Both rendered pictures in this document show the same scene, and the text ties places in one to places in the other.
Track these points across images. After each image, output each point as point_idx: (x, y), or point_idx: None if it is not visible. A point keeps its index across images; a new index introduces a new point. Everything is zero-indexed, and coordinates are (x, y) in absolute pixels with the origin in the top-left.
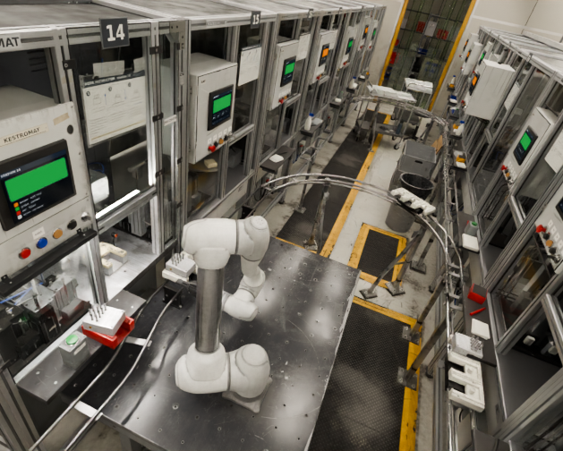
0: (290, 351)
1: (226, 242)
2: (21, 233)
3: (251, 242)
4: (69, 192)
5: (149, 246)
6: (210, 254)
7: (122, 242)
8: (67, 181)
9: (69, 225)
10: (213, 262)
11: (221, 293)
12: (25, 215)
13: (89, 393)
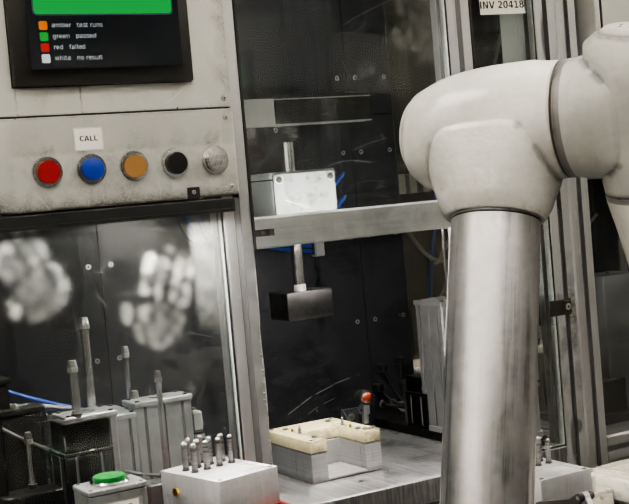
0: None
1: (517, 99)
2: (50, 117)
3: (602, 88)
4: (170, 58)
5: None
6: (468, 144)
7: (393, 447)
8: (169, 26)
9: (166, 159)
10: (478, 173)
11: (521, 313)
12: (59, 60)
13: None
